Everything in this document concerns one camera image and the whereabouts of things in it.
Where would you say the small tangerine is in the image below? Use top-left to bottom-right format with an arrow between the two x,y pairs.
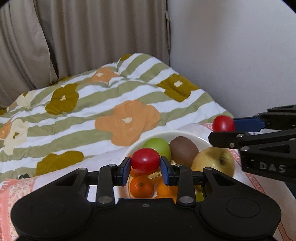
129,176 -> 154,198
130,168 -> 146,177

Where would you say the large orange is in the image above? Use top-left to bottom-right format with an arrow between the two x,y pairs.
157,179 -> 178,202

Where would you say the brown kiwi fruit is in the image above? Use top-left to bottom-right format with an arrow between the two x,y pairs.
170,136 -> 199,167

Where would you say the round green apple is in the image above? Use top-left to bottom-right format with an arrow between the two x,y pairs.
142,138 -> 171,161

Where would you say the red cherry tomato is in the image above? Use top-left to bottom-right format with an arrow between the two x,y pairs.
212,115 -> 235,132
131,148 -> 160,175

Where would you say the large yellow apple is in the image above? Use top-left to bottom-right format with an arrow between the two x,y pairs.
191,147 -> 235,177

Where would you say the small green apple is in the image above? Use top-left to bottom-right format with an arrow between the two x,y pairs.
195,185 -> 204,202

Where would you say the cream duck print plate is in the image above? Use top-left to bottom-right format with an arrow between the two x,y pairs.
119,130 -> 228,201

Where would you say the green striped floral duvet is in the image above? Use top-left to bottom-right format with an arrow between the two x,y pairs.
1,53 -> 228,180

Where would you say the beige curtain left panel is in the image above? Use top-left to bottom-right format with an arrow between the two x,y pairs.
1,1 -> 58,108

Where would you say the beige curtain panel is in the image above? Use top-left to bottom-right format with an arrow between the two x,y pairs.
1,1 -> 58,108
34,1 -> 170,79

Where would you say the beige curtain right panel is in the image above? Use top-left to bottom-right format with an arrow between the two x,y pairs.
34,1 -> 170,79

